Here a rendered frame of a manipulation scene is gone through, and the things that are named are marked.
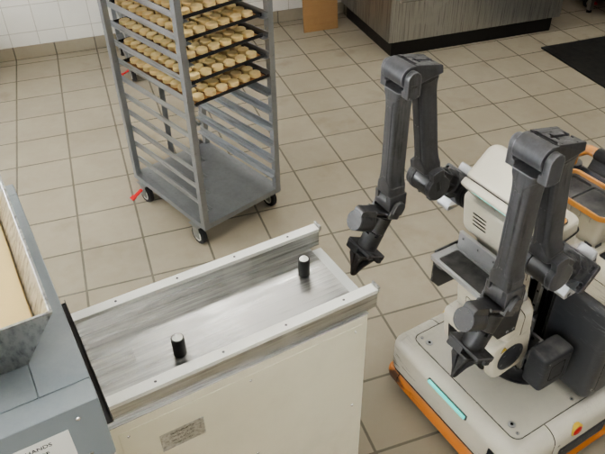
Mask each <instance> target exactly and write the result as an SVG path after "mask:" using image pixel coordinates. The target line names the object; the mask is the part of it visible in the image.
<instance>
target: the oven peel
mask: <svg viewBox="0 0 605 454"><path fill-rule="evenodd" d="M302 16H303V32H304V33H306V32H317V31H323V30H329V29H336V28H338V27H339V26H338V0H302Z"/></svg>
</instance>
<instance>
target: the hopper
mask: <svg viewBox="0 0 605 454"><path fill-rule="evenodd" d="M51 315H52V309H51V307H50V303H49V300H48V297H47V296H46V293H45V290H44V288H43V285H42V283H41V279H40V277H39V274H38V271H37V269H36V267H35V264H34V262H33V259H32V255H31V253H30V251H29V248H28V245H27V243H26V240H25V238H24V236H23V232H22V229H21V226H20V224H19V222H18V220H17V217H16V214H15V212H14V208H13V206H12V203H11V201H10V198H9V195H8V194H7V191H6V188H5V184H4V182H3V179H2V177H1V175H0V376H1V375H3V374H5V373H8V372H10V371H13V370H15V369H17V368H21V367H23V366H26V365H28V364H29V362H30V360H31V358H32V354H33V352H34V351H35V349H36V347H37V344H38V342H39V340H40V338H41V335H42V334H43V331H44V329H45V327H46V325H47V323H48V321H49V318H50V316H51Z"/></svg>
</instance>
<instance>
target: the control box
mask: <svg viewBox="0 0 605 454"><path fill-rule="evenodd" d="M312 252H313V253H314V254H315V255H316V256H317V257H318V258H319V259H320V260H321V262H322V263H323V264H324V265H325V266H326V267H327V268H328V269H329V270H330V271H331V273H332V274H333V275H334V276H335V277H336V278H337V279H338V280H339V281H340V282H341V284H342V285H343V286H344V287H345V288H346V289H347V290H348V291H349V292H352V291H354V290H357V289H358V287H357V286H356V285H355V284H354V282H353V281H352V280H351V279H350V278H349V277H348V276H347V275H346V274H345V273H344V272H343V271H342V270H341V269H340V267H339V266H338V265H337V264H336V263H335V262H334V261H333V260H332V259H331V258H330V257H329V256H328V254H327V253H326V252H325V251H324V250H323V249H322V248H318V249H316V250H313V251H312Z"/></svg>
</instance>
